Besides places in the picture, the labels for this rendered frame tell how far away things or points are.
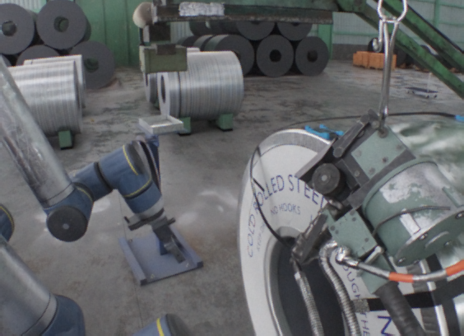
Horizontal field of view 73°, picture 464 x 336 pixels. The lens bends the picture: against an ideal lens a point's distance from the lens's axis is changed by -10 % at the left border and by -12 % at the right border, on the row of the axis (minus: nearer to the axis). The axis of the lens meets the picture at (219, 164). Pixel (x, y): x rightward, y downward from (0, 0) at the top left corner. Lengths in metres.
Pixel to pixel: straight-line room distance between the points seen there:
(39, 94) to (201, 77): 2.52
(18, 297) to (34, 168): 0.44
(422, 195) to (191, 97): 5.28
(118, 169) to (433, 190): 0.80
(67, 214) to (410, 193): 0.75
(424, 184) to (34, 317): 0.58
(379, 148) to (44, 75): 5.39
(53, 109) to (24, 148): 4.69
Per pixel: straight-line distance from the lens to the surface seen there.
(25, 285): 0.53
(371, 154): 0.60
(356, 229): 0.59
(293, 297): 1.51
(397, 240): 0.54
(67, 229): 0.93
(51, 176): 0.90
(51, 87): 5.58
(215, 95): 5.79
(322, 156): 0.68
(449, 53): 2.00
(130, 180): 1.04
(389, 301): 0.58
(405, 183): 0.54
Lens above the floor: 1.62
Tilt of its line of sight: 21 degrees down
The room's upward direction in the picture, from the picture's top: 1 degrees counter-clockwise
